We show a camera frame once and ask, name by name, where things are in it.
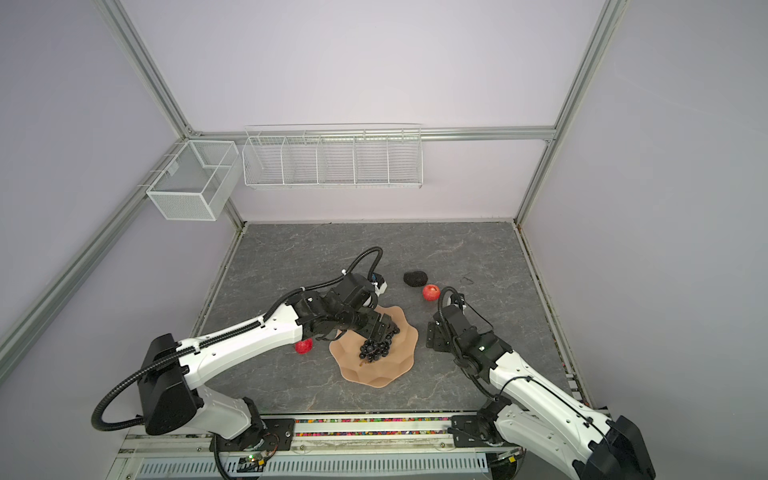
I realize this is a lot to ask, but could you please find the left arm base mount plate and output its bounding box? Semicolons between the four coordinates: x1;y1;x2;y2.
209;417;296;453

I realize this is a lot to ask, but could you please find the small white mesh basket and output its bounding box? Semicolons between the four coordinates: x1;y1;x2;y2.
147;140;243;221

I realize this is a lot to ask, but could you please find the red fake apple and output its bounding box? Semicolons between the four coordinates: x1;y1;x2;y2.
294;338;314;355
422;284;441;302

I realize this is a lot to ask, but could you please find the dark fake avocado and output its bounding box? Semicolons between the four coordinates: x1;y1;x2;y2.
403;270;429;288

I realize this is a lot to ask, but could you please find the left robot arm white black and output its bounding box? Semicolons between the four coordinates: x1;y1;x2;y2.
91;271;399;451

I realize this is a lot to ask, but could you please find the long white wire basket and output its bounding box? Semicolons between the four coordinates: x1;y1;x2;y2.
241;123;424;189

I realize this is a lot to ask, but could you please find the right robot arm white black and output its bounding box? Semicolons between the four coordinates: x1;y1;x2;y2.
428;287;656;479

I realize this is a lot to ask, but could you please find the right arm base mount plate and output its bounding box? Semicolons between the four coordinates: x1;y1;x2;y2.
447;414;517;448

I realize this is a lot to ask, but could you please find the dark purple fake grape bunch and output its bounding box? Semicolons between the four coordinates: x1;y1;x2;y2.
359;327;400;363

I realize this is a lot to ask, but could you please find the beige wavy fruit bowl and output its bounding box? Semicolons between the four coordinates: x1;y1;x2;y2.
329;306;419;388

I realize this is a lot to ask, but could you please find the aluminium front rail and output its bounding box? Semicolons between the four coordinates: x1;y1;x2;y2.
116;410;625;460

